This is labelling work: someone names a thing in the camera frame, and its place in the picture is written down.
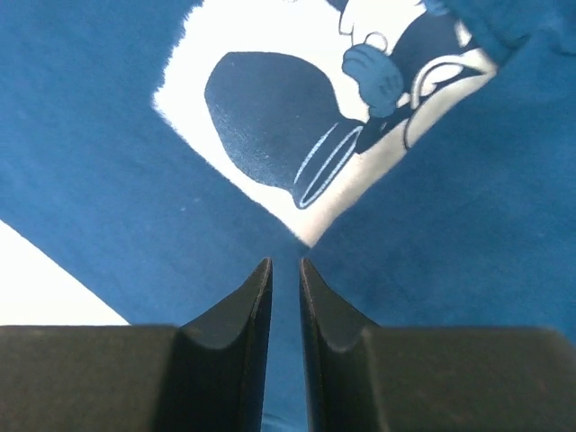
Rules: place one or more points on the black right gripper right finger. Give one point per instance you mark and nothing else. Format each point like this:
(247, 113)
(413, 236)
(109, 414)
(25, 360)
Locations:
(361, 376)

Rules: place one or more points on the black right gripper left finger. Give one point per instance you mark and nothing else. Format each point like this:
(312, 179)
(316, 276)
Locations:
(208, 375)

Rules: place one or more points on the blue printed t-shirt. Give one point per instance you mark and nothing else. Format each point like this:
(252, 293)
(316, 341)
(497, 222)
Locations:
(420, 153)

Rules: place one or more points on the floral table cloth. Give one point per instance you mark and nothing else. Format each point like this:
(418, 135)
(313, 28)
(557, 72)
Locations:
(37, 291)

